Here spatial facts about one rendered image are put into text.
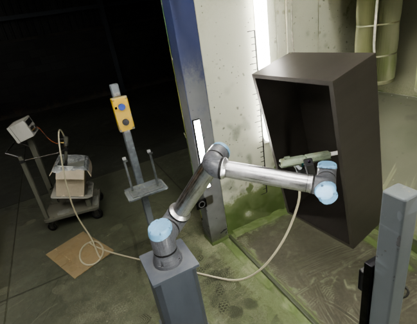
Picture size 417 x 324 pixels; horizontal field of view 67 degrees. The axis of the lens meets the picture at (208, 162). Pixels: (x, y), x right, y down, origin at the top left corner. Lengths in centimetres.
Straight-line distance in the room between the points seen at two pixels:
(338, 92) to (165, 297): 152
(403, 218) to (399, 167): 247
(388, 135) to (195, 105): 180
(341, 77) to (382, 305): 112
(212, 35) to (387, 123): 181
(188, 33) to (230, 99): 63
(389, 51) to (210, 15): 149
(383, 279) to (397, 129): 254
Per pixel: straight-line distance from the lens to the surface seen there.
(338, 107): 174
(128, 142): 261
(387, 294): 88
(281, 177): 151
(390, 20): 305
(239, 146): 281
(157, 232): 192
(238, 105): 269
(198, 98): 250
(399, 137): 327
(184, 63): 243
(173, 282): 205
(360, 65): 183
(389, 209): 74
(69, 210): 410
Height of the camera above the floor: 201
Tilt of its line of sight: 25 degrees down
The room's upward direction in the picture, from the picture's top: 9 degrees counter-clockwise
